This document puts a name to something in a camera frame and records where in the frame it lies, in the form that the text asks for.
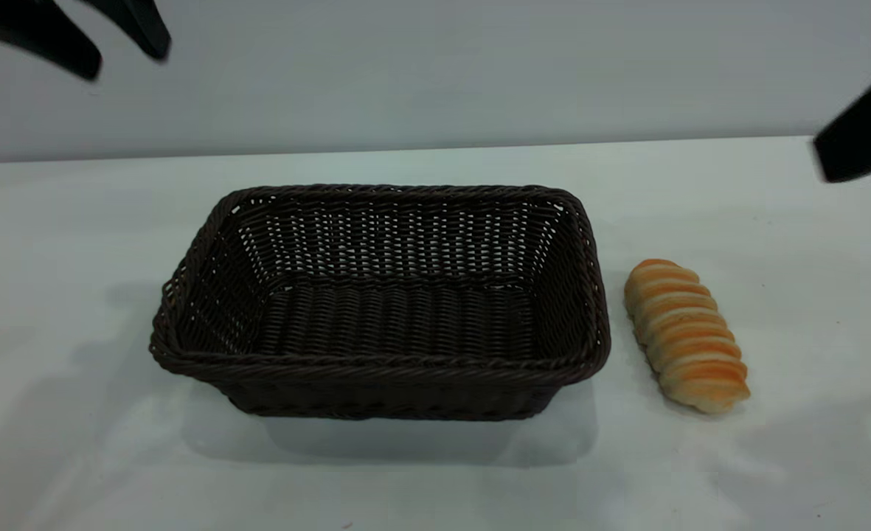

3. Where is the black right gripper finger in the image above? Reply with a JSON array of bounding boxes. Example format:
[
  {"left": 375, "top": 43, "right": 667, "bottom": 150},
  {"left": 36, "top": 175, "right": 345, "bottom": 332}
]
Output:
[{"left": 812, "top": 50, "right": 871, "bottom": 184}]

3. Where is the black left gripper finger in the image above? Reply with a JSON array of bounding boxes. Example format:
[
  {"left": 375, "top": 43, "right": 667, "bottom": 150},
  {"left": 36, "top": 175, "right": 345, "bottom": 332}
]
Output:
[
  {"left": 85, "top": 0, "right": 173, "bottom": 62},
  {"left": 0, "top": 0, "right": 103, "bottom": 81}
]

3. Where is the ridged golden bread loaf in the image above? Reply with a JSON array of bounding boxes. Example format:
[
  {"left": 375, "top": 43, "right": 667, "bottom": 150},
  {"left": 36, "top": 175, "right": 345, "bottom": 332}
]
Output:
[{"left": 624, "top": 259, "right": 752, "bottom": 414}]

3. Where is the black woven wicker basket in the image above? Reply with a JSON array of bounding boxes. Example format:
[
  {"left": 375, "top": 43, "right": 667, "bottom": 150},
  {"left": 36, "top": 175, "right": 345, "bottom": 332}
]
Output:
[{"left": 149, "top": 184, "right": 612, "bottom": 422}]

